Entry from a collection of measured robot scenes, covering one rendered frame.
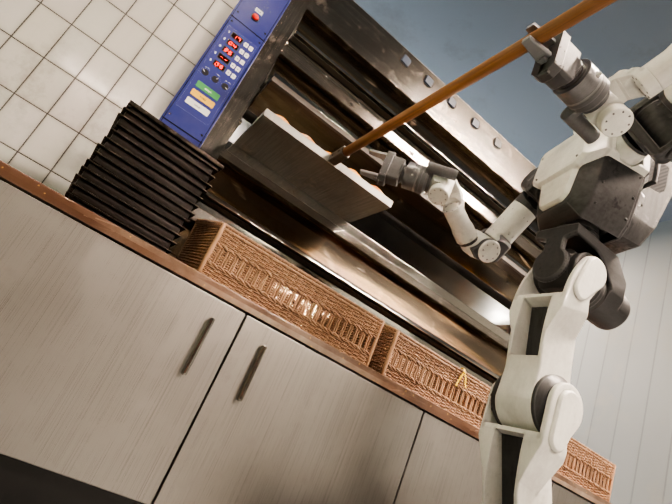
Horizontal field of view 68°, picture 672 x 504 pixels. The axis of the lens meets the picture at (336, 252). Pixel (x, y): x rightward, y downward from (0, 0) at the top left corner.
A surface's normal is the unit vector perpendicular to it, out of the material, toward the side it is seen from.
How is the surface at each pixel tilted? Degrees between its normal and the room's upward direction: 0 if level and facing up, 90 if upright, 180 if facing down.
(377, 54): 90
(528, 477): 115
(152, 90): 90
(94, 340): 90
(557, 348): 90
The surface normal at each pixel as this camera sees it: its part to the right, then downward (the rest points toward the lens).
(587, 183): -0.48, -0.39
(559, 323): 0.38, 0.27
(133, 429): 0.51, -0.14
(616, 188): 0.21, -0.10
